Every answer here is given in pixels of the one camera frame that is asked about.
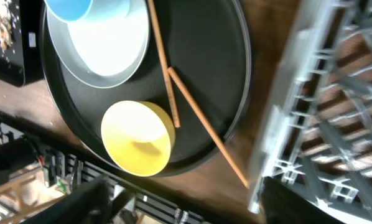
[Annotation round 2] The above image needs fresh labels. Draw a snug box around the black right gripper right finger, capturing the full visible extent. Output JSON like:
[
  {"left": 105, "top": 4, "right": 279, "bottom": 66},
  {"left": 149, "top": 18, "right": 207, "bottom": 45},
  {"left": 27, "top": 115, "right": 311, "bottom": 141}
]
[{"left": 262, "top": 177, "right": 343, "bottom": 224}]

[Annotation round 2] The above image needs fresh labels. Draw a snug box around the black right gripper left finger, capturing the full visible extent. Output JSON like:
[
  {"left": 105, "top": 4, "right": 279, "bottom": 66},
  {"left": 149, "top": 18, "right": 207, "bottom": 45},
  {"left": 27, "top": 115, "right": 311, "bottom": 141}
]
[{"left": 23, "top": 175, "right": 134, "bottom": 224}]

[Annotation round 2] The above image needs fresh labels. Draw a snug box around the yellow bowl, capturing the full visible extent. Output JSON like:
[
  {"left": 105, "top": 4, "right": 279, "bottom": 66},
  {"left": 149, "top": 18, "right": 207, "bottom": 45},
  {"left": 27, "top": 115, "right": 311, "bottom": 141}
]
[{"left": 101, "top": 100, "right": 176, "bottom": 177}]

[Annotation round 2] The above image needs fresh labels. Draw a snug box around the food scraps and rice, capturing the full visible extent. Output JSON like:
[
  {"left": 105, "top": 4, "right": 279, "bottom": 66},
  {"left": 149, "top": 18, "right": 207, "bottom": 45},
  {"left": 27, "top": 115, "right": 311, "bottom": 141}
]
[{"left": 0, "top": 0, "right": 19, "bottom": 56}]

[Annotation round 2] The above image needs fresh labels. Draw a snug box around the grey dishwasher rack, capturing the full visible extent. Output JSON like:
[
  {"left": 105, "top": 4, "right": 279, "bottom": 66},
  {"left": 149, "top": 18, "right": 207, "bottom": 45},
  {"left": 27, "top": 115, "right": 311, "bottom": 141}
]
[{"left": 248, "top": 1, "right": 372, "bottom": 223}]

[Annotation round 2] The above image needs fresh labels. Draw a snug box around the light grey plate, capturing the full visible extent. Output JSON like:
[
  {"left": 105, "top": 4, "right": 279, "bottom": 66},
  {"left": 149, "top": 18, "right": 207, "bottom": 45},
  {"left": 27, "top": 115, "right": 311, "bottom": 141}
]
[{"left": 46, "top": 0, "right": 150, "bottom": 88}]

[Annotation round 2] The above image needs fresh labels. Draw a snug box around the right wooden chopstick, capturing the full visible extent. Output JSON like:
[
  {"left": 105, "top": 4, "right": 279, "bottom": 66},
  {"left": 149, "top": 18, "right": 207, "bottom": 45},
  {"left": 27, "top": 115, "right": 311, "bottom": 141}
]
[{"left": 167, "top": 67, "right": 249, "bottom": 189}]

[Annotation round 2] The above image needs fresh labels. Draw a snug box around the wooden chopstick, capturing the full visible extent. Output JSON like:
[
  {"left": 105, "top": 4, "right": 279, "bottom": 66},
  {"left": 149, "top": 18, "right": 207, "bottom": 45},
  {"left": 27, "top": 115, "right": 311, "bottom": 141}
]
[
  {"left": 147, "top": 0, "right": 180, "bottom": 128},
  {"left": 167, "top": 67, "right": 249, "bottom": 189}
]

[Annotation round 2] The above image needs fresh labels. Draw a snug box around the rectangular black tray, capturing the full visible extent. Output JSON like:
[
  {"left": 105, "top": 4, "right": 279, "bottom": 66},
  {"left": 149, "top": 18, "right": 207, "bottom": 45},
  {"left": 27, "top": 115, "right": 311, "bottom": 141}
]
[{"left": 0, "top": 0, "right": 44, "bottom": 86}]

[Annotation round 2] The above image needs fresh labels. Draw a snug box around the blue plastic cup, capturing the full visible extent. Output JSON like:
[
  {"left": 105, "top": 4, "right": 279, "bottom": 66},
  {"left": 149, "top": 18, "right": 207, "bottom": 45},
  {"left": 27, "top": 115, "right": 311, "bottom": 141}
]
[{"left": 44, "top": 0, "right": 131, "bottom": 22}]

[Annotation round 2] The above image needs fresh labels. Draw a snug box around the left wooden chopstick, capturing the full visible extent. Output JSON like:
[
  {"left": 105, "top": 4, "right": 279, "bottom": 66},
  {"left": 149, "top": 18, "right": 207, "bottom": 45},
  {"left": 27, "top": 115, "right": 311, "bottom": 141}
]
[{"left": 147, "top": 0, "right": 180, "bottom": 128}]

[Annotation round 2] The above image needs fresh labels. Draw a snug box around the wooden frame under table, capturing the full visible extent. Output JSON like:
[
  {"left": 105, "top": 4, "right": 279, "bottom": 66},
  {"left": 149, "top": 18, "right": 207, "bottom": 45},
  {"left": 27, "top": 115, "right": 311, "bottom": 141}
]
[{"left": 0, "top": 165, "right": 70, "bottom": 224}]

